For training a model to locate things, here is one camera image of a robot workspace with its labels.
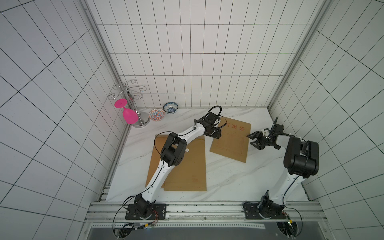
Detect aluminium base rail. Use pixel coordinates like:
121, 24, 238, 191
85, 202, 330, 233

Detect brown kraft file bag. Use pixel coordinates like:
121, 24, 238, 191
146, 135, 168, 186
164, 136, 207, 192

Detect pink plastic wine glass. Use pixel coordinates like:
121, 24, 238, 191
114, 99, 139, 125

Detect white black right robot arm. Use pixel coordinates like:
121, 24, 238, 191
245, 119, 320, 220

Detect silver wire glass rack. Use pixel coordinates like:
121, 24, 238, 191
108, 83, 150, 128

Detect red blue patterned bowl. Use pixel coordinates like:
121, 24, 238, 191
149, 109, 166, 122

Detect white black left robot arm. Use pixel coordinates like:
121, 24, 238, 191
133, 106, 226, 219

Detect brown kraft file bags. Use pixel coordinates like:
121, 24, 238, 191
210, 117, 252, 163

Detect blue white patterned bowl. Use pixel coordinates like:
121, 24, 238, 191
163, 102, 179, 114

